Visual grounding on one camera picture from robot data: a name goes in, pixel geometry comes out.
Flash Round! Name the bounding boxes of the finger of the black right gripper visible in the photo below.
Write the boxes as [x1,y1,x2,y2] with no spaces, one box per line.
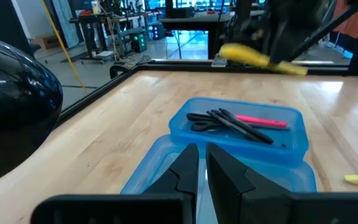
[267,29,296,65]

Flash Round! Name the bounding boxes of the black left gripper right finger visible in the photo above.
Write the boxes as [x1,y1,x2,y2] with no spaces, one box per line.
[206,142,358,224]

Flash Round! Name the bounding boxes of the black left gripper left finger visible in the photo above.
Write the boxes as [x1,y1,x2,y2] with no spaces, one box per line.
[30,142,200,224]

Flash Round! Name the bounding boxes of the yellow highlighter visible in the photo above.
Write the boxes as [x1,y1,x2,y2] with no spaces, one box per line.
[218,42,309,76]

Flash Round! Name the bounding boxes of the blue plastic supply box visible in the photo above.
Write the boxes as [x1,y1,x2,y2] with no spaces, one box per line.
[119,96,318,224]

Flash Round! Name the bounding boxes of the black pen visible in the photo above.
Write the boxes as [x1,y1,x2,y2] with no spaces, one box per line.
[211,109,267,143]
[206,110,262,143]
[218,108,275,145]

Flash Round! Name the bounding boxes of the black-handled scissors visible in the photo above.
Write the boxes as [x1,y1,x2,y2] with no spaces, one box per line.
[186,111,291,133]

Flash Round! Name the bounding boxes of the pink highlighter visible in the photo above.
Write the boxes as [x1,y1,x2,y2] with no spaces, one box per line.
[234,114,288,128]

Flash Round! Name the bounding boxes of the cardboard box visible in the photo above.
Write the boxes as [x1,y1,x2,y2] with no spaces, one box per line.
[30,35,60,50]

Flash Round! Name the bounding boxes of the orange partition panel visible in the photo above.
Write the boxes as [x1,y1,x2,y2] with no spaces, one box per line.
[333,0,358,35]

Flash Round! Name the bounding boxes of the black desk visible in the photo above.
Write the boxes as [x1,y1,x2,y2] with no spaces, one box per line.
[159,14,239,60]

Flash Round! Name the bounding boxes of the computer with green lights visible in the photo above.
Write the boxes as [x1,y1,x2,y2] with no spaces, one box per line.
[130,32,148,54]

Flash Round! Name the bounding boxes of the black workbench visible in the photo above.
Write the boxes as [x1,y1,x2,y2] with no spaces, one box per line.
[69,11,155,60]

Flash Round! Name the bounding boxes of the blue office chair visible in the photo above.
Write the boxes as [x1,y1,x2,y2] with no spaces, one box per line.
[29,43,42,56]

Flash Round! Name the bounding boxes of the grey patterned panel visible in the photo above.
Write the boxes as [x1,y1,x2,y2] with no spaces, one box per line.
[52,0,78,49]

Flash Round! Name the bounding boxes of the black aluminium table frame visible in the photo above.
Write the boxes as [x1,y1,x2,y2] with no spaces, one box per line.
[56,0,358,125]

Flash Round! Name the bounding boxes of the black cable loop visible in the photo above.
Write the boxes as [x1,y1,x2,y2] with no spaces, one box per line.
[109,63,136,79]

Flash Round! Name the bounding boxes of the yellow cable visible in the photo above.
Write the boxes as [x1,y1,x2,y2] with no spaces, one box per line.
[40,0,89,94]

